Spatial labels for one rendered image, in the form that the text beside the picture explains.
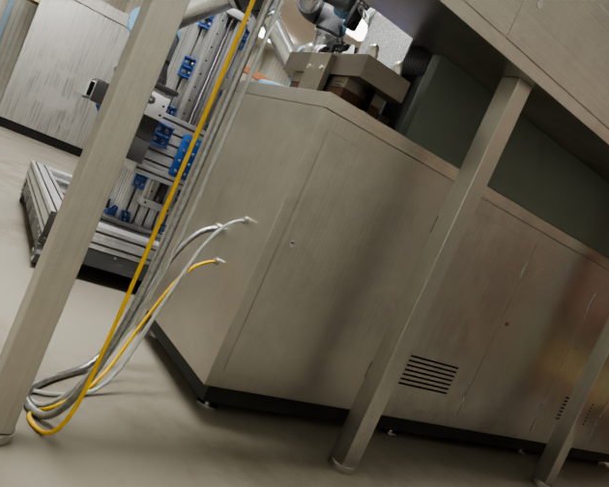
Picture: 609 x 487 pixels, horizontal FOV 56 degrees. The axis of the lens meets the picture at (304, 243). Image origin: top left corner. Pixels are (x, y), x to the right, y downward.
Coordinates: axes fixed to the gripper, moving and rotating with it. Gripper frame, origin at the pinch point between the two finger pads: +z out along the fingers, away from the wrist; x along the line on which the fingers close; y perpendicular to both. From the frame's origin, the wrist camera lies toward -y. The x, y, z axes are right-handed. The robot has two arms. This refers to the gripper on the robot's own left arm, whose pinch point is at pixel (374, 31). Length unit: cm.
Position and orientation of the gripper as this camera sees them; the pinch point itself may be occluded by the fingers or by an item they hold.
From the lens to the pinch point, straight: 203.3
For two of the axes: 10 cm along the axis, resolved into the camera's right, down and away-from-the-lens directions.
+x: 7.6, 2.9, 5.8
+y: 6.4, -5.2, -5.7
